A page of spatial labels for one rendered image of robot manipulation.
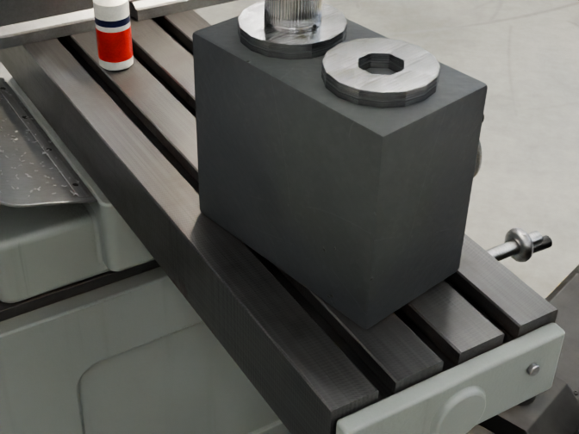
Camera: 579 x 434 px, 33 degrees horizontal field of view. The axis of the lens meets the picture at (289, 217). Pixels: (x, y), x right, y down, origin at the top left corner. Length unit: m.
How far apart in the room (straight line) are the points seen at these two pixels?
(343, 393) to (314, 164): 0.18
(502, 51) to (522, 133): 0.54
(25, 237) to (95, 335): 0.17
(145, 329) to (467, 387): 0.55
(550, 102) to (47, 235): 2.29
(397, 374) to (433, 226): 0.12
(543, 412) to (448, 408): 0.48
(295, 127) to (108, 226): 0.40
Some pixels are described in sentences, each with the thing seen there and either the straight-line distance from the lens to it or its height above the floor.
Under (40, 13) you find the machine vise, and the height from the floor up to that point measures 1.00.
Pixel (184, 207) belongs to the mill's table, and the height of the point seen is 0.97.
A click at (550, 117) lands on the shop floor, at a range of 3.11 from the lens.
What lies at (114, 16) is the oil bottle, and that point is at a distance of 1.15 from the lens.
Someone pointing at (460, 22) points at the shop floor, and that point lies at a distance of 3.64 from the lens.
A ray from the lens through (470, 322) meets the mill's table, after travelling 0.83.
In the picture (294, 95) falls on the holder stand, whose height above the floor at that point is 1.15.
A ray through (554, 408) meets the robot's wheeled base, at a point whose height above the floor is 0.60.
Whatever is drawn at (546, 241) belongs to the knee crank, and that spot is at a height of 0.54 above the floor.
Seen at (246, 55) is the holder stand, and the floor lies 1.15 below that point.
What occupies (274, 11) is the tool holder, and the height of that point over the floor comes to 1.18.
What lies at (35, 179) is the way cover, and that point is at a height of 0.90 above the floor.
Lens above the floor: 1.51
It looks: 36 degrees down
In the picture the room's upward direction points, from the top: 1 degrees clockwise
